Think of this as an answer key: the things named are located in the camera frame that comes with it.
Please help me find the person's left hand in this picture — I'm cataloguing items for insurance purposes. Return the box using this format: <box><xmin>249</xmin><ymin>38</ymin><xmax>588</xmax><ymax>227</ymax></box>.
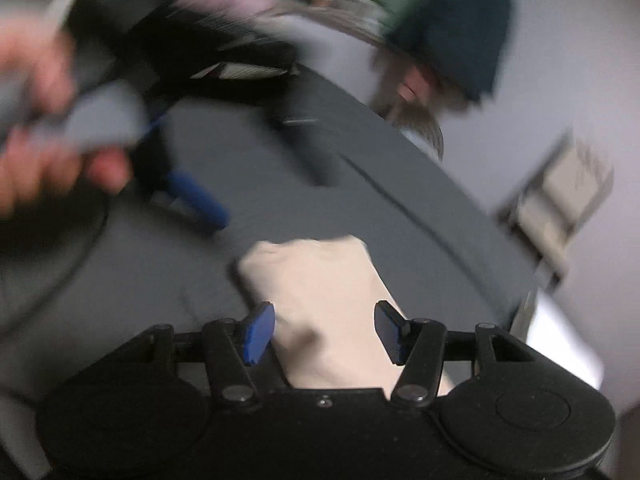
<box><xmin>0</xmin><ymin>24</ymin><xmax>135</xmax><ymax>220</ymax></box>

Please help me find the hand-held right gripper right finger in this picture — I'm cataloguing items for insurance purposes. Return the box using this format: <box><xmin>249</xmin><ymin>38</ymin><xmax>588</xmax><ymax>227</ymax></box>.
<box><xmin>374</xmin><ymin>300</ymin><xmax>537</xmax><ymax>409</ymax></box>

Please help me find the black cable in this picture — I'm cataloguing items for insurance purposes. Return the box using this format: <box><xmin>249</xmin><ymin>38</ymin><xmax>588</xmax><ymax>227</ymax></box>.
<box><xmin>0</xmin><ymin>187</ymin><xmax>112</xmax><ymax>333</ymax></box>

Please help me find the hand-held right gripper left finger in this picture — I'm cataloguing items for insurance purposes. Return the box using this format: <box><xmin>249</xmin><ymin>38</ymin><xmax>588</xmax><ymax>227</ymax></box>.
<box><xmin>107</xmin><ymin>301</ymin><xmax>277</xmax><ymax>409</ymax></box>

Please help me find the small wooden side table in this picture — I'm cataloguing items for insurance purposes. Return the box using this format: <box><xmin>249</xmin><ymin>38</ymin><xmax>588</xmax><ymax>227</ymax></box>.
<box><xmin>492</xmin><ymin>130</ymin><xmax>616</xmax><ymax>291</ymax></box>

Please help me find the woven wicker basket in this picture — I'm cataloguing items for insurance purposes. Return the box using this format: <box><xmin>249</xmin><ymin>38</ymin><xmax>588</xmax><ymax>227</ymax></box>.
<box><xmin>380</xmin><ymin>95</ymin><xmax>446</xmax><ymax>161</ymax></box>

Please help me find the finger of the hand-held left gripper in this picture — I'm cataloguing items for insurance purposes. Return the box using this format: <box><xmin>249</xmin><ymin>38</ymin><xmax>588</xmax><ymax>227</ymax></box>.
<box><xmin>150</xmin><ymin>171</ymin><xmax>232</xmax><ymax>233</ymax></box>
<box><xmin>267</xmin><ymin>95</ymin><xmax>342</xmax><ymax>188</ymax></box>

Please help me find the dark teal hanging cloth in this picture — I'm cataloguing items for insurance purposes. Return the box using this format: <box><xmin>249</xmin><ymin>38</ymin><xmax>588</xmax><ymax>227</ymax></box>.
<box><xmin>385</xmin><ymin>0</ymin><xmax>521</xmax><ymax>106</ymax></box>

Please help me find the cream shirt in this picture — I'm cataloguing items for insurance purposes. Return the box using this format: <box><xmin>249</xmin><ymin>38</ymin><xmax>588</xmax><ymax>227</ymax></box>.
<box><xmin>236</xmin><ymin>235</ymin><xmax>457</xmax><ymax>397</ymax></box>

